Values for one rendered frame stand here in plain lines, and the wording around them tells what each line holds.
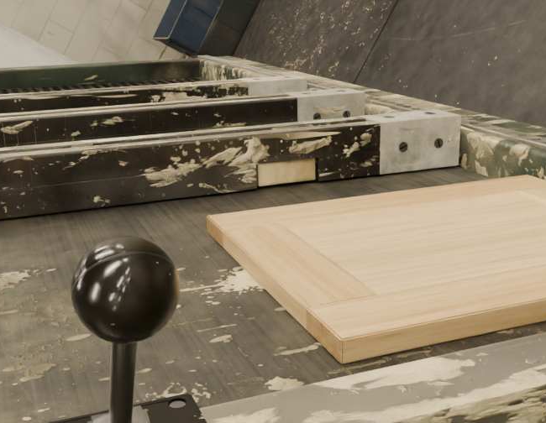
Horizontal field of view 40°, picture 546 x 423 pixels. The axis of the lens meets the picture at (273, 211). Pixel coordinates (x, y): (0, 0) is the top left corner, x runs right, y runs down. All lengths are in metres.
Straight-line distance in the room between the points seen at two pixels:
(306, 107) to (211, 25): 3.62
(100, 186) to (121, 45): 4.93
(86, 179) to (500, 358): 0.56
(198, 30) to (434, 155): 3.86
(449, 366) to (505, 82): 2.18
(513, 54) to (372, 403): 2.29
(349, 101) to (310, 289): 0.73
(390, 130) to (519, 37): 1.69
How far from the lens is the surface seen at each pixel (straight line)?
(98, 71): 2.18
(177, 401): 0.38
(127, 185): 0.89
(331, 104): 1.26
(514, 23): 2.72
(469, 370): 0.43
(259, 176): 0.94
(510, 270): 0.64
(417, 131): 1.02
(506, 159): 0.99
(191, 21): 4.82
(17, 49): 4.32
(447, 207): 0.81
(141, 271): 0.25
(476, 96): 2.65
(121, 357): 0.30
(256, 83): 1.46
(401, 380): 0.41
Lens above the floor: 1.53
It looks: 26 degrees down
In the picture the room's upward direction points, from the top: 65 degrees counter-clockwise
